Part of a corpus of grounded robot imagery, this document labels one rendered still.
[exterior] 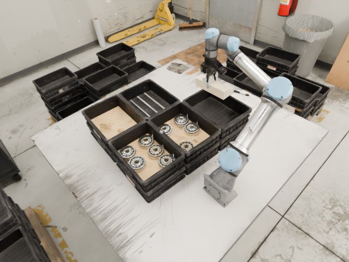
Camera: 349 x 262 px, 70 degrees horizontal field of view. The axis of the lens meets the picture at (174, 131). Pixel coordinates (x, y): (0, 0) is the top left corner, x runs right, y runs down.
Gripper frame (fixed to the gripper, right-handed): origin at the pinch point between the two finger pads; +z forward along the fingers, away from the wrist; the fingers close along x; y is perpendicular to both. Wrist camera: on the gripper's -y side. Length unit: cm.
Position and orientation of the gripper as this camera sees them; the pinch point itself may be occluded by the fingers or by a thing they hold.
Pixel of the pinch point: (212, 84)
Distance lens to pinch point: 166.4
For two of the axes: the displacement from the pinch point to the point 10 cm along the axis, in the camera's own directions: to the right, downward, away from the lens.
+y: -6.9, -4.8, 5.4
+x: -7.2, 5.2, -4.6
